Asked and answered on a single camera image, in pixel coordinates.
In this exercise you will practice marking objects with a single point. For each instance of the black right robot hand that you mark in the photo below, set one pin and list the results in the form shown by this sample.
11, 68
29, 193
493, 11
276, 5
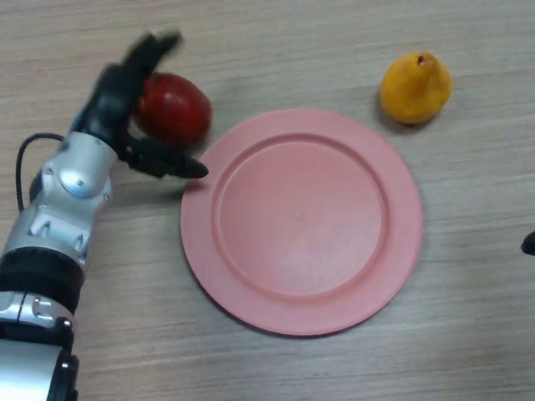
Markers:
530, 244

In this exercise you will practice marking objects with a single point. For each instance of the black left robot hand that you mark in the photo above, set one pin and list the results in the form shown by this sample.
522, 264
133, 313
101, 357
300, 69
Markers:
110, 104

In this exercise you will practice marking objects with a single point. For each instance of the red apple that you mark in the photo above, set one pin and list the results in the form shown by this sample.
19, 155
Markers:
177, 108

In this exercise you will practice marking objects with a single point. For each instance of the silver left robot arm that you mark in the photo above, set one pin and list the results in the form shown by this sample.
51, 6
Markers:
54, 225

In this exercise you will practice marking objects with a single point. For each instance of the pink round plate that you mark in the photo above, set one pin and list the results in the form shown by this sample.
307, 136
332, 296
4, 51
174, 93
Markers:
301, 221

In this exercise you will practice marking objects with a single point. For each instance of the yellow pear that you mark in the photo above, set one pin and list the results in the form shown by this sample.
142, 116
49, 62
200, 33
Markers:
414, 89

